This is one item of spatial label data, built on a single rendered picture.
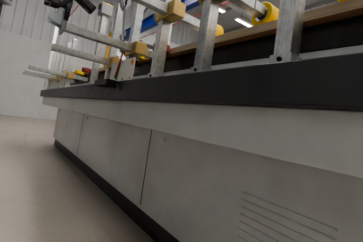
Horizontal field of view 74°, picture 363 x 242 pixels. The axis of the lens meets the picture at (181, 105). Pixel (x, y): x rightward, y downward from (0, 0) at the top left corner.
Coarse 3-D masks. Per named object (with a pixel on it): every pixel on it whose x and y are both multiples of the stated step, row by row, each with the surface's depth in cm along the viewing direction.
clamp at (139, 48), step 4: (136, 44) 100; (140, 44) 101; (144, 44) 102; (132, 48) 102; (136, 48) 100; (140, 48) 101; (144, 48) 102; (124, 52) 109; (128, 52) 105; (132, 52) 101; (136, 52) 100; (140, 52) 101; (144, 52) 102; (136, 56) 106; (140, 56) 105
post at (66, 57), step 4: (68, 44) 228; (64, 56) 229; (68, 56) 228; (64, 60) 227; (68, 60) 229; (64, 64) 227; (64, 68) 227; (60, 80) 225; (64, 80) 227; (60, 84) 225
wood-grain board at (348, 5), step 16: (352, 0) 55; (304, 16) 63; (320, 16) 60; (336, 16) 58; (352, 16) 57; (240, 32) 80; (256, 32) 75; (272, 32) 73; (176, 48) 110; (192, 48) 100
